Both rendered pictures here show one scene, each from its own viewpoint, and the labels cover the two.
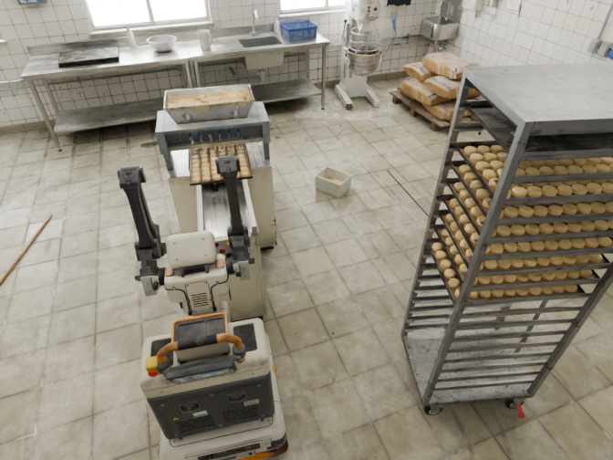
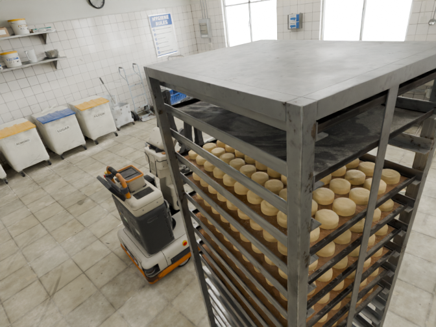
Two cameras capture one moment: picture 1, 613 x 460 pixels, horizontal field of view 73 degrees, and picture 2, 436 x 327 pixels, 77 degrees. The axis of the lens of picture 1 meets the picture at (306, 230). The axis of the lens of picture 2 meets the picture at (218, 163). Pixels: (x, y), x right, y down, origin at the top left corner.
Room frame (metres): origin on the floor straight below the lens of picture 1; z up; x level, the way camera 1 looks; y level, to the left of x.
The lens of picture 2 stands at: (0.93, -1.55, 1.95)
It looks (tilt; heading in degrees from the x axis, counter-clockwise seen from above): 29 degrees down; 66
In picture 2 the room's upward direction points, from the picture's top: 9 degrees counter-clockwise
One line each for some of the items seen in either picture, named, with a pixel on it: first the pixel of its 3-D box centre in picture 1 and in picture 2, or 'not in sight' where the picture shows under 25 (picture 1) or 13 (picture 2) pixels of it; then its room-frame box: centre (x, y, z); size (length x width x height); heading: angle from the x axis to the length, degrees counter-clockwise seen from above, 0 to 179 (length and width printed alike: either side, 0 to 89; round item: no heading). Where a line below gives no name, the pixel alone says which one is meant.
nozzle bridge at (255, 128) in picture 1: (215, 139); not in sight; (2.60, 0.63, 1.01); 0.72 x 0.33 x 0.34; 103
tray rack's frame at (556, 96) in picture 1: (503, 270); (278, 280); (1.40, -0.95, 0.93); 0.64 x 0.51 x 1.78; 95
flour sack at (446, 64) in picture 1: (450, 65); not in sight; (5.30, -1.82, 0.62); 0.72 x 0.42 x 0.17; 26
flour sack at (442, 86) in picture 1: (456, 84); not in sight; (5.07, -1.87, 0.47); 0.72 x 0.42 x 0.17; 115
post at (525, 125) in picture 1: (460, 305); (195, 255); (1.15, -0.66, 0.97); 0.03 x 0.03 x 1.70; 5
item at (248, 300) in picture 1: (232, 246); not in sight; (2.10, 0.51, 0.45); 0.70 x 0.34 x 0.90; 13
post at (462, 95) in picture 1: (428, 236); not in sight; (1.60, -0.62, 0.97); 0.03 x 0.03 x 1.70; 5
